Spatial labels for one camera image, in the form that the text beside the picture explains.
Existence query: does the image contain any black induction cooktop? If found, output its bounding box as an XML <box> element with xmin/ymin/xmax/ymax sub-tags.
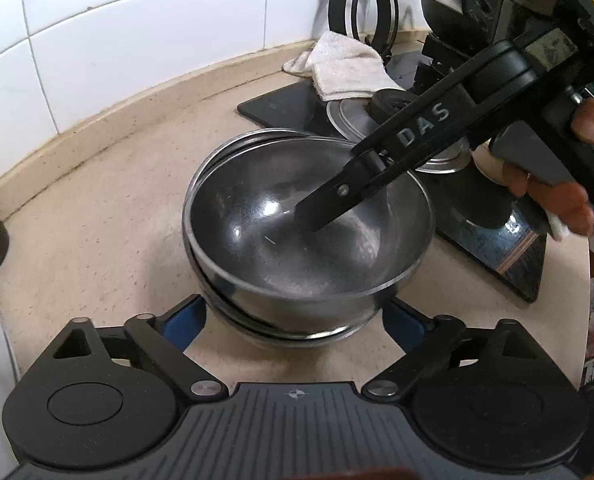
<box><xmin>236</xmin><ymin>34</ymin><xmax>549</xmax><ymax>304</ymax></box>

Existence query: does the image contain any steel bowl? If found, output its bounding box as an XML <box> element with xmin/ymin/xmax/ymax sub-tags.
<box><xmin>188</xmin><ymin>136</ymin><xmax>436</xmax><ymax>334</ymax></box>
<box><xmin>188</xmin><ymin>238</ymin><xmax>379</xmax><ymax>352</ymax></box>
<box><xmin>181</xmin><ymin>128</ymin><xmax>409</xmax><ymax>346</ymax></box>

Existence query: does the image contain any cream ceramic bowl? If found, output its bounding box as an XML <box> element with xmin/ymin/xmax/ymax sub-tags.
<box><xmin>472</xmin><ymin>141</ymin><xmax>506</xmax><ymax>186</ymax></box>

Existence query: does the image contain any steel pot lid black knob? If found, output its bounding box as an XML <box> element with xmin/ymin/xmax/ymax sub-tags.
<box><xmin>326</xmin><ymin>89</ymin><xmax>472</xmax><ymax>174</ymax></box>

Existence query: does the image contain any white towel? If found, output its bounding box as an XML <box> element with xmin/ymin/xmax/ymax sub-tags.
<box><xmin>283</xmin><ymin>30</ymin><xmax>401</xmax><ymax>102</ymax></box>

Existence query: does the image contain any black lid holder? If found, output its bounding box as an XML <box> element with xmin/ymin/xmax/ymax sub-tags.
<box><xmin>327</xmin><ymin>0</ymin><xmax>400</xmax><ymax>64</ymax></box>

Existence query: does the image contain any person's right hand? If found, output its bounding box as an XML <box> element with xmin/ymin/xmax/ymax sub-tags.
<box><xmin>502</xmin><ymin>98</ymin><xmax>594</xmax><ymax>237</ymax></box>

